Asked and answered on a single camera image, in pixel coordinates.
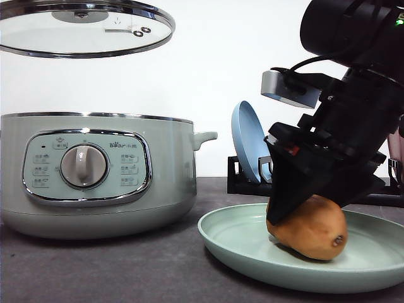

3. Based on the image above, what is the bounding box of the blue plate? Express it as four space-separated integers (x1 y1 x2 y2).
231 100 271 184

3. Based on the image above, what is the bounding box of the green plate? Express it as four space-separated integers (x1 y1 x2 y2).
198 203 404 294

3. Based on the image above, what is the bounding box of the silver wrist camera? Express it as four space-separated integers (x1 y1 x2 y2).
261 69 322 109

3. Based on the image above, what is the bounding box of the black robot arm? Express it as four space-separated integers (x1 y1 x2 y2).
264 0 404 225

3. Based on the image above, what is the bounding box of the pink plate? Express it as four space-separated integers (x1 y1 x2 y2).
388 126 404 164

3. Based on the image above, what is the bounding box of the glass steamer lid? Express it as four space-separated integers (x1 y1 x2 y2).
0 0 176 59

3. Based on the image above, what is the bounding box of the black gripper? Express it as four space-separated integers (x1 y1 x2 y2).
264 68 404 225

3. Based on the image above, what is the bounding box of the green electric steamer pot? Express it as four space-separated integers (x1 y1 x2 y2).
1 111 218 239

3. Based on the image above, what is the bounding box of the brown potato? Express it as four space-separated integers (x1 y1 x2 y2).
267 196 348 260

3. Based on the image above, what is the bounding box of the black plate rack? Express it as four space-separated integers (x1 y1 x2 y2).
227 155 404 206

